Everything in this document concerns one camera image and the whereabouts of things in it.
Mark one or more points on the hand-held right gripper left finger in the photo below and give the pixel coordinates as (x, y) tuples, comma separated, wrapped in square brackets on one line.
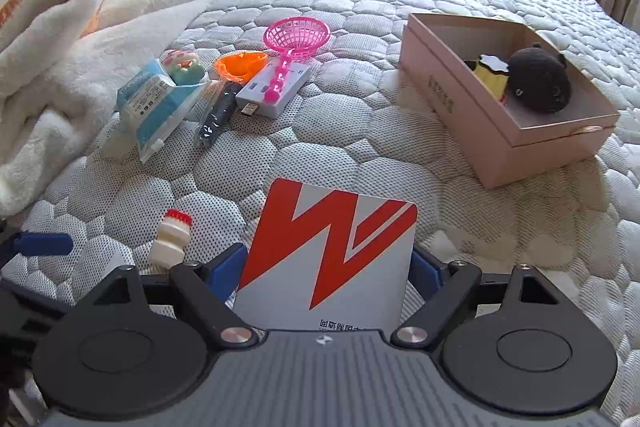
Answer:
[(226, 271)]

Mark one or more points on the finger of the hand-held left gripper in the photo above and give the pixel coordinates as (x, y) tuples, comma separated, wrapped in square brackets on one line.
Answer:
[(42, 243)]

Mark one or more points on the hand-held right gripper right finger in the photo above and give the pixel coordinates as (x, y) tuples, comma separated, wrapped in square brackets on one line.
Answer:
[(425, 274)]

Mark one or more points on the red and white card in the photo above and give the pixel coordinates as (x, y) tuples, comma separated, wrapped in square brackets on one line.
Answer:
[(325, 267)]

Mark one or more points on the blue tissue packet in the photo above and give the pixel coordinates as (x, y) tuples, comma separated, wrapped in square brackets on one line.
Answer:
[(147, 107)]

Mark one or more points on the pink cardboard box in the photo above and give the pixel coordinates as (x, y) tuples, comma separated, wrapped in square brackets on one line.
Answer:
[(450, 87)]

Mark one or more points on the orange plastic scoop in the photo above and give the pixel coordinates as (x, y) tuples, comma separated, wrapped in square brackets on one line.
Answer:
[(240, 64)]

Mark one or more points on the pink toy strainer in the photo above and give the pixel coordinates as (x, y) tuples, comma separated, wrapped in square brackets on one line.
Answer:
[(297, 36)]

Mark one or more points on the white toy milk bottle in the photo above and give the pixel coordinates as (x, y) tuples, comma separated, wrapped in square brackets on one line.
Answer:
[(170, 239)]

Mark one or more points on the black pen in wrapper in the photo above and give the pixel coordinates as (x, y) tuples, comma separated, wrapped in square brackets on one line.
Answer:
[(217, 112)]

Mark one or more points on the white fleece blanket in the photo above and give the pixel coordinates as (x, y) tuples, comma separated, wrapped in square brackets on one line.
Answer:
[(60, 72)]

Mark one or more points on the pink green mushroom toy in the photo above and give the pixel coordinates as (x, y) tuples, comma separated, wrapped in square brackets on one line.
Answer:
[(184, 66)]

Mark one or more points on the yellow toy with white top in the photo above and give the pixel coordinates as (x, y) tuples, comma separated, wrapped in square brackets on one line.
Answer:
[(492, 74)]

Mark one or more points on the black plush toy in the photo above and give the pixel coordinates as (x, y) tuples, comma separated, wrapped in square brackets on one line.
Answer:
[(537, 79)]

